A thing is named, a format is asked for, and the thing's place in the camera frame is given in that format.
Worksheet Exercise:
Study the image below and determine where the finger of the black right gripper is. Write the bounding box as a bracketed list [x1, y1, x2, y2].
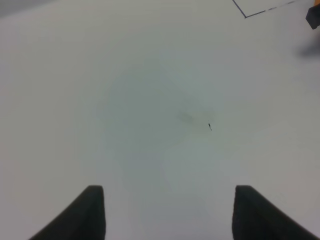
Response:
[305, 4, 320, 30]

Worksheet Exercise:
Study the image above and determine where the orange cube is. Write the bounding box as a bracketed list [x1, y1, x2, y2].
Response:
[313, 0, 320, 7]

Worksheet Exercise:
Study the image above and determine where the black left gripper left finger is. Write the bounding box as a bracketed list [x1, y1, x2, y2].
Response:
[31, 185, 107, 240]

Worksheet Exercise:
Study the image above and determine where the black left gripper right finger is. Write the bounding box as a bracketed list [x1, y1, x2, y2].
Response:
[231, 185, 319, 240]

